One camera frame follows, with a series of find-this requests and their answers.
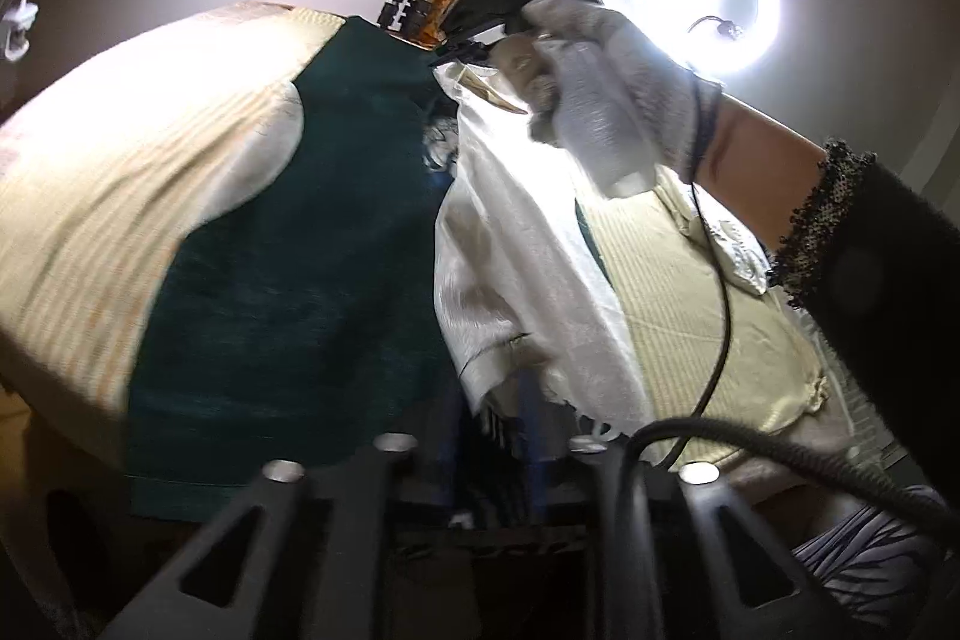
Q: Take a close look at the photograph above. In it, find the person's striped clothing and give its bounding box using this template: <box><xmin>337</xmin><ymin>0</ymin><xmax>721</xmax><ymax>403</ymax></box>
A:
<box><xmin>787</xmin><ymin>481</ymin><xmax>960</xmax><ymax>630</ymax></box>

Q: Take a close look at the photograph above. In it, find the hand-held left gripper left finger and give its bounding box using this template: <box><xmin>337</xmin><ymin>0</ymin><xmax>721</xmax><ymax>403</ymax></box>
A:
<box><xmin>97</xmin><ymin>381</ymin><xmax>464</xmax><ymax>640</ymax></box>

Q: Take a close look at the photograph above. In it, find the person's right hand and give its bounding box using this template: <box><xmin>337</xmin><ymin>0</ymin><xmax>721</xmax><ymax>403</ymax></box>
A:
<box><xmin>521</xmin><ymin>0</ymin><xmax>725</xmax><ymax>185</ymax></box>

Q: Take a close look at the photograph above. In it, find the dark green garment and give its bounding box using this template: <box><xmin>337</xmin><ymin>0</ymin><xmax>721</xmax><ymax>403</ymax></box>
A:
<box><xmin>124</xmin><ymin>14</ymin><xmax>470</xmax><ymax>522</ymax></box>

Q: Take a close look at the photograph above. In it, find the black braided cable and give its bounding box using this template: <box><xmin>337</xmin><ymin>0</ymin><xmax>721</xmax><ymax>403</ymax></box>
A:
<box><xmin>654</xmin><ymin>74</ymin><xmax>732</xmax><ymax>472</ymax></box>
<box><xmin>611</xmin><ymin>415</ymin><xmax>960</xmax><ymax>640</ymax></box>

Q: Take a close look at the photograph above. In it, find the cream lace-edged cloth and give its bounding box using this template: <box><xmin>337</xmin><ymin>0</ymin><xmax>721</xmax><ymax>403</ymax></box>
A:
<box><xmin>660</xmin><ymin>182</ymin><xmax>830</xmax><ymax>420</ymax></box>

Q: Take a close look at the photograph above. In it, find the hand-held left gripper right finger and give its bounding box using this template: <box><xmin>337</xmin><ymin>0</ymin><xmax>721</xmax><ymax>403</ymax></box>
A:
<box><xmin>527</xmin><ymin>377</ymin><xmax>852</xmax><ymax>640</ymax></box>

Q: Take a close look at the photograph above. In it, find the white satin garment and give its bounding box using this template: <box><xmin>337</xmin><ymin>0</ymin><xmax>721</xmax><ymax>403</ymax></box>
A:
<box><xmin>432</xmin><ymin>61</ymin><xmax>655</xmax><ymax>447</ymax></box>

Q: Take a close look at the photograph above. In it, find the white plastic clip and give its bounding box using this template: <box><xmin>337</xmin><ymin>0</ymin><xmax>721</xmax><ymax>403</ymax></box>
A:
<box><xmin>0</xmin><ymin>0</ymin><xmax>40</xmax><ymax>62</ymax></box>

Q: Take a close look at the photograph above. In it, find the yellow striped bed sheet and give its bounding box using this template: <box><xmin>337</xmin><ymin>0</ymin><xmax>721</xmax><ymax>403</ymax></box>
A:
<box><xmin>0</xmin><ymin>1</ymin><xmax>833</xmax><ymax>483</ymax></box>

